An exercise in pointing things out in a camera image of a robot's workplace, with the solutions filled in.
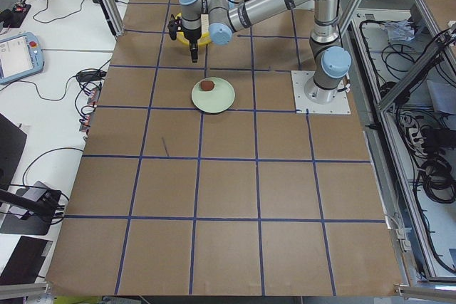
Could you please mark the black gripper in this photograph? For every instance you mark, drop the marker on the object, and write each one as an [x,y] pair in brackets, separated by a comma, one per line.
[192,35]

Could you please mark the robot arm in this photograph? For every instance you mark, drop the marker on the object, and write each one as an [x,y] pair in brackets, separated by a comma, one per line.
[228,16]

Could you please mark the middle yellow bamboo steamer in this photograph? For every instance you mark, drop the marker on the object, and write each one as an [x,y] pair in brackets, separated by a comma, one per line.
[205,37]

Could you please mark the brown steamed bun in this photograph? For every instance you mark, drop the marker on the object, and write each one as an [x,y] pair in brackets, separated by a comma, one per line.
[206,85]

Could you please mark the light green plate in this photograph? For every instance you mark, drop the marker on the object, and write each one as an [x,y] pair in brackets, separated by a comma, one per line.
[216,100]

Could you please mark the teach pendant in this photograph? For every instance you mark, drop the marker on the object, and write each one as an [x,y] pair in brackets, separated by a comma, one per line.
[21,56]

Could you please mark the black laptop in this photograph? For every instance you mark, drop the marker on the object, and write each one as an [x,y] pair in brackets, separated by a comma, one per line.
[13,141]

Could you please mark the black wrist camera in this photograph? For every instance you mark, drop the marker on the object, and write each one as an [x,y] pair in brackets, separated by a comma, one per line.
[174,26]

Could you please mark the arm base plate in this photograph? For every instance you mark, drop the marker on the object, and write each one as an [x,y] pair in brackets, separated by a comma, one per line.
[312,100]

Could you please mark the black camera stand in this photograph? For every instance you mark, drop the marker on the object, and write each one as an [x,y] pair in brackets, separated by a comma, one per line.
[31,209]

